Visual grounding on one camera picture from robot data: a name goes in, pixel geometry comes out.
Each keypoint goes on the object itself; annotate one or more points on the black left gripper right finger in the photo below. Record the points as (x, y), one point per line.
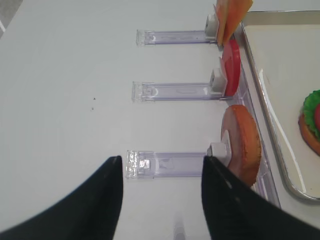
(234, 212)

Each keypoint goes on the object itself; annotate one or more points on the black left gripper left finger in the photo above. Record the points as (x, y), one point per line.
(90, 212)

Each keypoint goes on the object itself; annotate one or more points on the red tomato slice on burger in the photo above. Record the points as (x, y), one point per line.
(316, 117)

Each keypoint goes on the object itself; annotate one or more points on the green lettuce leaf on burger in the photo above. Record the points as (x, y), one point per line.
(309, 109)

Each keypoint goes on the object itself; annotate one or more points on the upright red tomato slice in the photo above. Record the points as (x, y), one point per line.
(231, 64)

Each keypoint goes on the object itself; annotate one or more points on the orange cheese slice front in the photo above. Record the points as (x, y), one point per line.
(236, 11)

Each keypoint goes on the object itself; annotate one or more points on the orange cheese slice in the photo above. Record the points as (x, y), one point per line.
(236, 11)
(222, 8)

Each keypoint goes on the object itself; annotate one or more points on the orange cheese slice rear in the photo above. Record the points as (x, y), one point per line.
(222, 8)

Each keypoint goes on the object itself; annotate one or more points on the upright bun slice left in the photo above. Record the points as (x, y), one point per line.
(246, 149)

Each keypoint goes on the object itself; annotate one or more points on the bottom bun on tray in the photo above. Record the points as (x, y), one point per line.
(309, 137)

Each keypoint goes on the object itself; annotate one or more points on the white metal tray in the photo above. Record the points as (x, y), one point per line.
(283, 48)

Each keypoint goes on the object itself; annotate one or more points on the clear holder rail left bun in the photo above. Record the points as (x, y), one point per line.
(150, 164)

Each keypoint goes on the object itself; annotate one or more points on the clear holder rail tomato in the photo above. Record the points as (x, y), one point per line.
(215, 89)

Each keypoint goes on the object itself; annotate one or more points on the clear holder rail cheese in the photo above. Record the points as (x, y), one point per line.
(206, 36)

